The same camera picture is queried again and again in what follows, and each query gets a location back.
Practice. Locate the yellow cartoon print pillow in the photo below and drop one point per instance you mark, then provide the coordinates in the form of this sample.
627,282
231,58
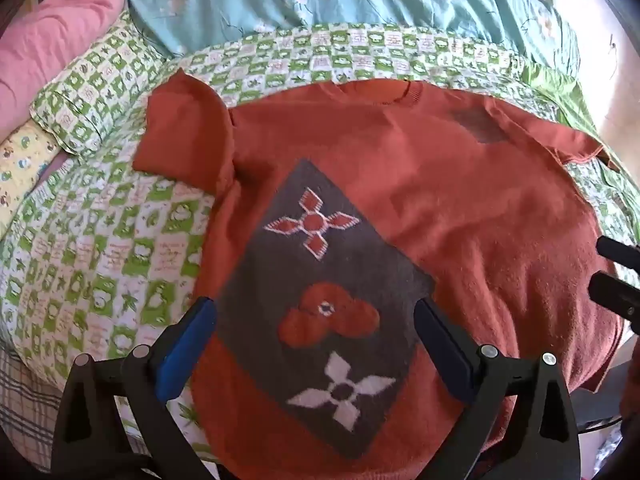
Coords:
20,165

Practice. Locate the green checkered bed sheet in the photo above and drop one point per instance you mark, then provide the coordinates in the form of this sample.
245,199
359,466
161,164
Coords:
100,260

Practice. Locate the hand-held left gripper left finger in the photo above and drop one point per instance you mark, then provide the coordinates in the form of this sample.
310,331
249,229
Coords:
186,345

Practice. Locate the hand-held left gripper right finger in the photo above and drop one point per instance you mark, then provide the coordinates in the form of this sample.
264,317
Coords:
440,345

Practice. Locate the pink blanket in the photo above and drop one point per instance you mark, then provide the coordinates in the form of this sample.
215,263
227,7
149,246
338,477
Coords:
55,30

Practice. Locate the plain green cloth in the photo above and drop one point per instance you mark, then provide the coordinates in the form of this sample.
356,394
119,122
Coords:
560,95

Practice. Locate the plaid cloth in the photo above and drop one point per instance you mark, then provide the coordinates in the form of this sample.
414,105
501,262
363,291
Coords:
30,400

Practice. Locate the green checkered pillow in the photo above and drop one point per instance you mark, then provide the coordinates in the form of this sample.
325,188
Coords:
95,95

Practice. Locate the orange knit sweater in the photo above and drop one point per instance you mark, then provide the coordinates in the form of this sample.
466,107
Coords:
450,210

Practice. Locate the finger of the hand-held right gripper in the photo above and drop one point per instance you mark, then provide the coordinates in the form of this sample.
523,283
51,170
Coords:
615,297
620,252

